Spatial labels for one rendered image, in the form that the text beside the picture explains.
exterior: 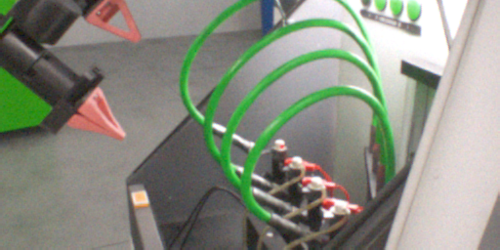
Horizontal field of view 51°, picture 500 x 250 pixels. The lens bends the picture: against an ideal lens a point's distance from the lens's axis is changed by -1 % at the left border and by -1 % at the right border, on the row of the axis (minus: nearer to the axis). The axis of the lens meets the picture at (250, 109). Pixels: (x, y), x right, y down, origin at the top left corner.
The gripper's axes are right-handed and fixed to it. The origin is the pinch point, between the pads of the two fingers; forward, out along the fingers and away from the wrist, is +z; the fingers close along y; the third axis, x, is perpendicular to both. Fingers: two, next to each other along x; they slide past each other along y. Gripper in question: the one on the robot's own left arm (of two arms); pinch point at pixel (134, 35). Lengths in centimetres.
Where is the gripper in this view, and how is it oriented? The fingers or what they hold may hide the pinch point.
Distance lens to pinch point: 90.2
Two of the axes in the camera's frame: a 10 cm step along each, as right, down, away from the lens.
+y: -1.3, -0.8, 9.9
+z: 7.1, 6.9, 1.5
